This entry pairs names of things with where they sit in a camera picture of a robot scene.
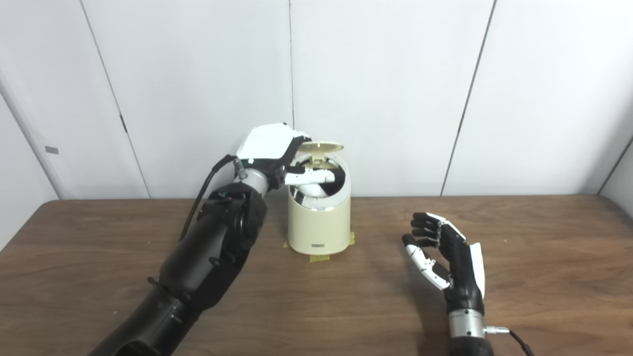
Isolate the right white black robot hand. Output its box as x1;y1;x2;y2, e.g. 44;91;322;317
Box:
402;212;486;317

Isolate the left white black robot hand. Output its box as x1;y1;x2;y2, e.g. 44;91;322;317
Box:
236;123;342;191

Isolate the cream round bin lid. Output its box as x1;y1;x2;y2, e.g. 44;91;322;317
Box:
295;141;345;166

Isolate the cream-colored bin body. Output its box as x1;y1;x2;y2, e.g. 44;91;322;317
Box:
287;154;352;256

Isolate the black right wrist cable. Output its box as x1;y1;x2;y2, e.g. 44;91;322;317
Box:
484;325;536;356

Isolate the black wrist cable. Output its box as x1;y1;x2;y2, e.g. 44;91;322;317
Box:
179;154;243;243
484;325;536;356

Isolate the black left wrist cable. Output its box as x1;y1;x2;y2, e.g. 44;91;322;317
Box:
179;154;243;243

